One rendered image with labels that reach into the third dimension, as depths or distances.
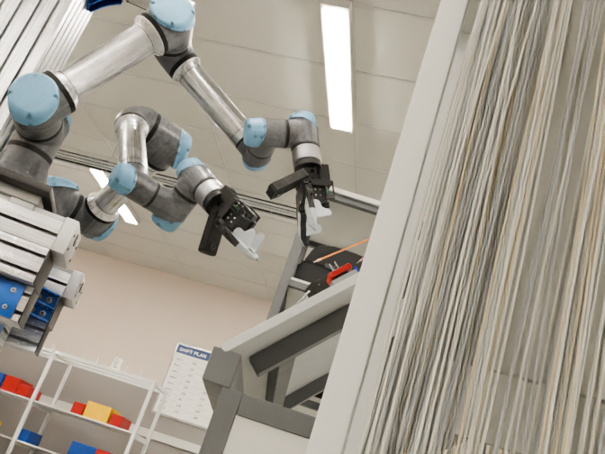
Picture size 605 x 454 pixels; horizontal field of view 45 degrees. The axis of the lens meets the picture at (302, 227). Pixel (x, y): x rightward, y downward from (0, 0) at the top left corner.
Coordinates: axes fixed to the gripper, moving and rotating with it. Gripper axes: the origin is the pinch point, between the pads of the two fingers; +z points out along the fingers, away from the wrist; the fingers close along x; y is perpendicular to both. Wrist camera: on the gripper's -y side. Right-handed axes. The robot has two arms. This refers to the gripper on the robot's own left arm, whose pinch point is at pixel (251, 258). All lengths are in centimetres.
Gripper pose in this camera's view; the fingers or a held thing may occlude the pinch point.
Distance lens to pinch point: 169.5
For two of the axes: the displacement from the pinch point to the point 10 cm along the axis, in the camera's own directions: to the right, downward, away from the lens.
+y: 6.5, -7.4, -1.7
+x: 5.3, 2.8, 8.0
